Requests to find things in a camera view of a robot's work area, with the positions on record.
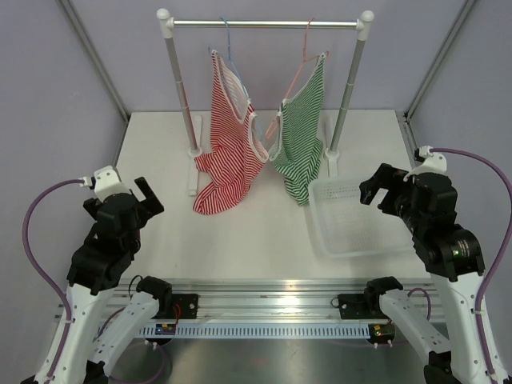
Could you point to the aluminium frame post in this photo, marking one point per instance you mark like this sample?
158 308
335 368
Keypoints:
76 24
447 43

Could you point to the pink wire hanger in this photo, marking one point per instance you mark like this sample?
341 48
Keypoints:
305 59

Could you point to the blue wire hanger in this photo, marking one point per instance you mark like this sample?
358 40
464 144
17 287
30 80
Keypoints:
236 72

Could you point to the white plastic basket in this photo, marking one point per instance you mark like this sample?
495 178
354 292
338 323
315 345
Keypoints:
345 228

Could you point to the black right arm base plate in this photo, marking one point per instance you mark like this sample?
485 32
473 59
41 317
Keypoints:
358 307

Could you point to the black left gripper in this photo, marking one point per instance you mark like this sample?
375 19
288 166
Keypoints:
150 206

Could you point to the left aluminium frame post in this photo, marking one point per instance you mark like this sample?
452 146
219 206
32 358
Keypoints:
76 24

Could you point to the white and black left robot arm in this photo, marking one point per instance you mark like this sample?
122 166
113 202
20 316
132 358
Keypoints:
80 352

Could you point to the right aluminium frame post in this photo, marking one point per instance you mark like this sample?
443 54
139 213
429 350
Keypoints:
447 43

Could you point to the green striped tank top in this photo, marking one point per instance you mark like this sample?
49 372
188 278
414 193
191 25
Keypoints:
297 151

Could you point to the white slotted cable duct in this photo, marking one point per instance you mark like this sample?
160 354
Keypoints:
256 331

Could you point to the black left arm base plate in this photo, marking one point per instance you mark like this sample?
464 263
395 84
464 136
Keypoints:
183 305

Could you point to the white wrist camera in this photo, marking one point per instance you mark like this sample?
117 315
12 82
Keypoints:
429 162
104 183

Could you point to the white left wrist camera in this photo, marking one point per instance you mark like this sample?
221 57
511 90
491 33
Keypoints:
104 183

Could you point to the white and silver clothes rack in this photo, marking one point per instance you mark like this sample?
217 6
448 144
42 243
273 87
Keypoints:
193 125

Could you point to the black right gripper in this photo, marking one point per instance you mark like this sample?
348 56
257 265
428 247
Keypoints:
387 177

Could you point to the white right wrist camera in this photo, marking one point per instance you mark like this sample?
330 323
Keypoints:
429 162

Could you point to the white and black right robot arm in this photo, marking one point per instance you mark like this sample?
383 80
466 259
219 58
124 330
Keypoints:
452 255

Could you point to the red striped tank top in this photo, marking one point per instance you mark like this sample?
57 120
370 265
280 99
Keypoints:
237 155

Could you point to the aluminium mounting rail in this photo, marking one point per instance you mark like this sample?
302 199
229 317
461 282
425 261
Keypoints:
251 300

